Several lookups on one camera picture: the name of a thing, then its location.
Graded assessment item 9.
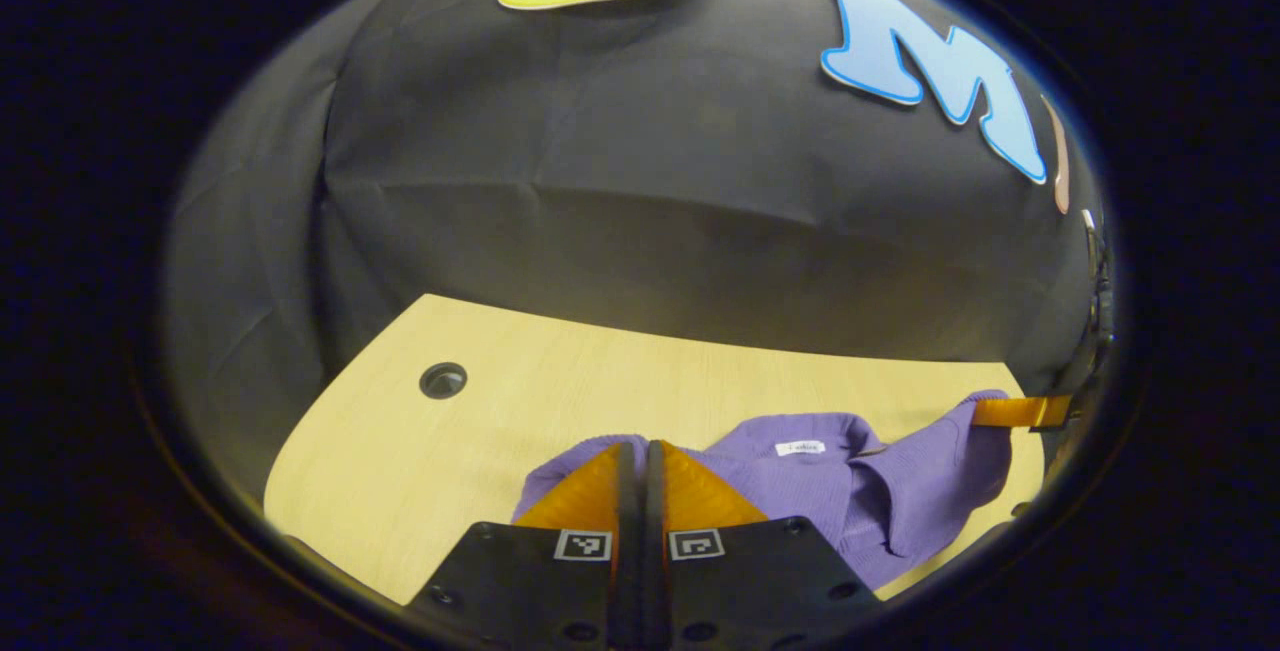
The black table grommet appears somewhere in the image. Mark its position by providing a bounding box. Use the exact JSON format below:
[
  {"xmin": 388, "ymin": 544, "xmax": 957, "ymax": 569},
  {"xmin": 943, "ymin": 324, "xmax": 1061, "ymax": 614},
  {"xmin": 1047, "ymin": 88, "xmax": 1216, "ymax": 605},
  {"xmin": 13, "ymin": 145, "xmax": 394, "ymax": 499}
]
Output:
[{"xmin": 419, "ymin": 362, "xmax": 469, "ymax": 401}]

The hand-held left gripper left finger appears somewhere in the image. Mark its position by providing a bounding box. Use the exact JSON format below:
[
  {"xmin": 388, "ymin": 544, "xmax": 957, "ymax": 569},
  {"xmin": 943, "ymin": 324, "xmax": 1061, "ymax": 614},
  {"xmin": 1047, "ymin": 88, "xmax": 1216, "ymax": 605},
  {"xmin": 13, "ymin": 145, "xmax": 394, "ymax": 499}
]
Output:
[{"xmin": 403, "ymin": 439, "xmax": 643, "ymax": 651}]

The purple polo shirt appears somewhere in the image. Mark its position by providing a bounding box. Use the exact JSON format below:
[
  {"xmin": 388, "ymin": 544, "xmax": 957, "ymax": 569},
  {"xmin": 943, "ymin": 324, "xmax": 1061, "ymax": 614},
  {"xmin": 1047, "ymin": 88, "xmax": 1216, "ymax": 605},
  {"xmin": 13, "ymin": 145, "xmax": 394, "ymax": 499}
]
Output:
[{"xmin": 512, "ymin": 389, "xmax": 1013, "ymax": 592}]

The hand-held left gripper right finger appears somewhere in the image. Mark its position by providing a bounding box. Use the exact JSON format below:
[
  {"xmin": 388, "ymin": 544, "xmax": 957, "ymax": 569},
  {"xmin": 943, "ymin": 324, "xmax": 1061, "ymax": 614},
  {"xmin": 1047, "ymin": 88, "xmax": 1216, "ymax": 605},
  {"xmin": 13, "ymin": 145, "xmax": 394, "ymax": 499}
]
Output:
[{"xmin": 643, "ymin": 439, "xmax": 883, "ymax": 651}]

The black backdrop cloth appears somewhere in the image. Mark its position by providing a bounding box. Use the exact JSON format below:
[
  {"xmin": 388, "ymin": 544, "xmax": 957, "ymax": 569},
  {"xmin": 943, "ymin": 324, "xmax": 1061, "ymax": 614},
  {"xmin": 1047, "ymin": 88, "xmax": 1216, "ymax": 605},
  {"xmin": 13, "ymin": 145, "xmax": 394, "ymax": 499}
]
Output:
[{"xmin": 165, "ymin": 0, "xmax": 1116, "ymax": 492}]

